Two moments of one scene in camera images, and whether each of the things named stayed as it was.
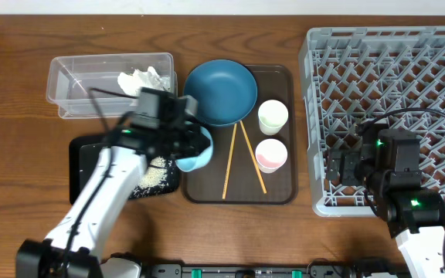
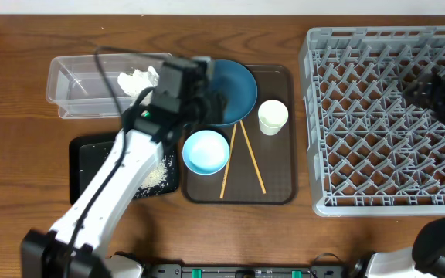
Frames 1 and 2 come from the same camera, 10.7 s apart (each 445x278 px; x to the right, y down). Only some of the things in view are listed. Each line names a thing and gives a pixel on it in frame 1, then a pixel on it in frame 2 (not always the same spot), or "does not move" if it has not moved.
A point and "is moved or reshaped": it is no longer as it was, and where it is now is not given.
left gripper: [195, 134] -> [218, 105]
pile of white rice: [156, 173] does not move
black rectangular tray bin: [84, 152] does not move
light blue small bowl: [202, 159] is moved or reshaped
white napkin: [130, 83] does not move
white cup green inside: [273, 114] does not move
